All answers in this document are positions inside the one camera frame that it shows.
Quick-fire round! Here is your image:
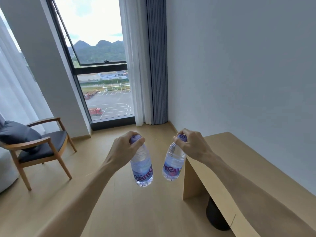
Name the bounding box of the person's right hand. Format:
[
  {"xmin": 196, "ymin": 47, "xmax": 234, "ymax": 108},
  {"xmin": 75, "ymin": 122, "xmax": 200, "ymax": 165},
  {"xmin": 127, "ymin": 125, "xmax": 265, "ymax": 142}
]
[{"xmin": 172, "ymin": 128, "xmax": 215, "ymax": 163}]

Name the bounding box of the person's left hand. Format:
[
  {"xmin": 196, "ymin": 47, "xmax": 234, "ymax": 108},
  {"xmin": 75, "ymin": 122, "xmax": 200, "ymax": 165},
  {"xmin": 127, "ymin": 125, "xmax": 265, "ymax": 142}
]
[{"xmin": 103, "ymin": 131, "xmax": 145, "ymax": 171}]

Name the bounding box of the clear water bottle purple cap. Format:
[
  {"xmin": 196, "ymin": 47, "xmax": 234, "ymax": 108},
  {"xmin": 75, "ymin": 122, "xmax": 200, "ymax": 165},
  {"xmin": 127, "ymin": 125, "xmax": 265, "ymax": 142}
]
[
  {"xmin": 162, "ymin": 134, "xmax": 188, "ymax": 182},
  {"xmin": 130, "ymin": 134, "xmax": 154, "ymax": 188}
]

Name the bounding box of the person's left forearm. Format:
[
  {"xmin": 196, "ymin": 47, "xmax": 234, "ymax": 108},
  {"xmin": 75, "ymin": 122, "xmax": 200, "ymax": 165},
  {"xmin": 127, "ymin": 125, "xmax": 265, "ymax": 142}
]
[{"xmin": 37, "ymin": 158, "xmax": 131, "ymax": 237}]

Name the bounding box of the person's right forearm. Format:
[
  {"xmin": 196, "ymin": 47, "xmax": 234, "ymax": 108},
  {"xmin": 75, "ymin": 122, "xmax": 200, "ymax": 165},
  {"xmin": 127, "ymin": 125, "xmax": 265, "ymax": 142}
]
[{"xmin": 201, "ymin": 151, "xmax": 316, "ymax": 237}]

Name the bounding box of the wooden table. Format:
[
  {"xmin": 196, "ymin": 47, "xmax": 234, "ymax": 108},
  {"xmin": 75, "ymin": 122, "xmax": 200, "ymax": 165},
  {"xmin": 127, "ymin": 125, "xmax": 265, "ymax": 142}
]
[{"xmin": 182, "ymin": 132, "xmax": 316, "ymax": 237}]

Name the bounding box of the wooden armchair dark seat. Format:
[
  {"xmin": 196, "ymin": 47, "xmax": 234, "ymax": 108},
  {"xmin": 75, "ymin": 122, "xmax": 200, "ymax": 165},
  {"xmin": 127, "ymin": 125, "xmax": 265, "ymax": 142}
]
[{"xmin": 0, "ymin": 117, "xmax": 77, "ymax": 191}]

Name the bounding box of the black round bin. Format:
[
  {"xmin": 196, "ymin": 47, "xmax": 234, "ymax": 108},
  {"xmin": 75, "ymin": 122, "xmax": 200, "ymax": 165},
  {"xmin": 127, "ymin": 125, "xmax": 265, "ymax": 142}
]
[{"xmin": 206, "ymin": 196, "xmax": 231, "ymax": 232}]

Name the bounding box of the white sheer curtain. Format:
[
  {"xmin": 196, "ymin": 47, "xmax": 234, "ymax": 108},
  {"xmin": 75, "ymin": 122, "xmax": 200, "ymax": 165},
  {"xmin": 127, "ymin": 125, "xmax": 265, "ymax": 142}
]
[
  {"xmin": 118, "ymin": 0, "xmax": 152, "ymax": 127},
  {"xmin": 0, "ymin": 7, "xmax": 60, "ymax": 136}
]

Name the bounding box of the grey curtain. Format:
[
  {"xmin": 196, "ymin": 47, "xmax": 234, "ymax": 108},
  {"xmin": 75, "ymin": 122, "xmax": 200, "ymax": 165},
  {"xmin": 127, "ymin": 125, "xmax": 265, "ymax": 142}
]
[{"xmin": 145, "ymin": 0, "xmax": 169, "ymax": 125}]

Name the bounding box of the large glass window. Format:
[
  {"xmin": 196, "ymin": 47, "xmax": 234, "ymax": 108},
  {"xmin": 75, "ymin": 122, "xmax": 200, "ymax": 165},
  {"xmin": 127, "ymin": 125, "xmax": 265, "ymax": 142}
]
[{"xmin": 45, "ymin": 0, "xmax": 135, "ymax": 131}]

